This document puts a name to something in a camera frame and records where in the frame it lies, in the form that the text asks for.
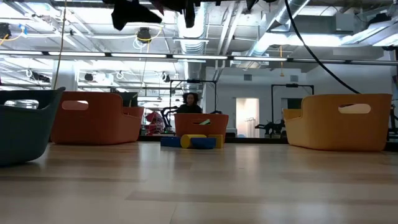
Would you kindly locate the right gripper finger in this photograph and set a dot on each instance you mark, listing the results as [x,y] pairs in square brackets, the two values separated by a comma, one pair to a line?
[133,14]
[189,14]

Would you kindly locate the black background robot arm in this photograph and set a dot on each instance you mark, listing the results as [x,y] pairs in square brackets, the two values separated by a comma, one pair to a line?
[272,127]
[168,113]

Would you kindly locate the overhead bar with light strips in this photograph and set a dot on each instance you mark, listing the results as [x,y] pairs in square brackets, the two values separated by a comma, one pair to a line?
[199,57]

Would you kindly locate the black monitor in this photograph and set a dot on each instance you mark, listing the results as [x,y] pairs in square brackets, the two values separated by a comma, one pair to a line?
[129,99]

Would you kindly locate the person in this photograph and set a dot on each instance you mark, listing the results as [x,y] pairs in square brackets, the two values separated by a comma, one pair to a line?
[189,104]

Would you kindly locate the red background object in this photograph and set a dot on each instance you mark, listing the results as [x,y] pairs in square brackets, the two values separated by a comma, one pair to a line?
[155,123]

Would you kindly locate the small orange plastic bin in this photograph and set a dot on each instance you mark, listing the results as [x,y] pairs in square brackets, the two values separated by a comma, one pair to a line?
[189,126]

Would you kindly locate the large orange plastic bin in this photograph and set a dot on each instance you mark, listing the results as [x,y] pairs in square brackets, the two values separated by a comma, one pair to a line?
[96,124]

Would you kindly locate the teal plastic bin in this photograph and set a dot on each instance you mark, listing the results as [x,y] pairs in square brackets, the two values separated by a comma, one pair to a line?
[21,133]

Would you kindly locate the yellow plastic bin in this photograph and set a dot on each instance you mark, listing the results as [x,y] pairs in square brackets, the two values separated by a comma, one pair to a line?
[335,130]

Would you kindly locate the silver ventilation duct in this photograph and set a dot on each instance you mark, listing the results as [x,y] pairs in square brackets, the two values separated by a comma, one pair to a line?
[280,18]
[190,46]

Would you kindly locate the black background rig frame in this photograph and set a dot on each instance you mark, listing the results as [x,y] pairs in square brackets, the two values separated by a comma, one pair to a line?
[292,85]
[199,81]

